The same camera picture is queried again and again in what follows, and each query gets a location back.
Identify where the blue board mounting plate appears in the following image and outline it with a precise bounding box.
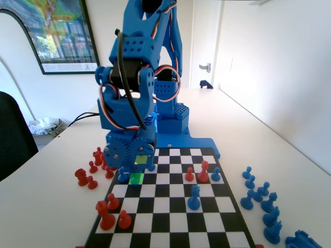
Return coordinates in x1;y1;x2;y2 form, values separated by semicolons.
154;129;222;160

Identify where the large red king piece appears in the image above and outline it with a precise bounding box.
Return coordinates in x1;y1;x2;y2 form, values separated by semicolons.
95;200;116;231

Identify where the red queen piece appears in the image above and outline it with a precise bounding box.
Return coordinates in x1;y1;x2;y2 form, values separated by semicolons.
198;160;209;182

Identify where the blue queen piece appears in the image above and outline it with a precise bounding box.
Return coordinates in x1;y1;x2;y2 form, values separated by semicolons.
260;192;278;214
187;184;201;211

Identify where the blue bishop piece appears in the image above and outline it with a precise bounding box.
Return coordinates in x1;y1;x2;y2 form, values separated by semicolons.
240;189;255;210

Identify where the blue knight piece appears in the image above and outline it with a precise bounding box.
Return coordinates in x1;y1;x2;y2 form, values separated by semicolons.
263;221;282;244
262;206;280;228

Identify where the black and white chessboard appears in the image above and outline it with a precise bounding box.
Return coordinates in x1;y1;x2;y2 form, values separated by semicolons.
82;147;257;248

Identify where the grey cardboard box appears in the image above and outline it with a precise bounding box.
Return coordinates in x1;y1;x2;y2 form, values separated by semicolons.
30;117;68;137

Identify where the crumpled white paper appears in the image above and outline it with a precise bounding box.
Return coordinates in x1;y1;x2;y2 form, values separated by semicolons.
28;117;57;135

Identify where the black chair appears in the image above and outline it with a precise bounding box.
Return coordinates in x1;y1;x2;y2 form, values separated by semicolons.
0;90;39;183

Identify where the black framed poster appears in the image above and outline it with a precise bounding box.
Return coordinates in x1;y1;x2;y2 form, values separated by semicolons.
0;0;103;75

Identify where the white door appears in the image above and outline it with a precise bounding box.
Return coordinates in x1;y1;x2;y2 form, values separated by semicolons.
190;0;223;90

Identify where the white curved panel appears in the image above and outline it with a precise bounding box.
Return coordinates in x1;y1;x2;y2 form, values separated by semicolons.
0;10;36;122

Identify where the blue printed plastic part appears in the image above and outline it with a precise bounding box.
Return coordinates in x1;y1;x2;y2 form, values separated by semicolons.
285;229;324;248

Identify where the striped servo wire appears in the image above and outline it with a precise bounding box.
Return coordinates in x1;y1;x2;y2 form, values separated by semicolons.
154;64;182;103
151;0;179;40

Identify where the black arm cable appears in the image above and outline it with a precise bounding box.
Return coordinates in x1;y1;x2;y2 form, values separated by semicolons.
114;28;147;130

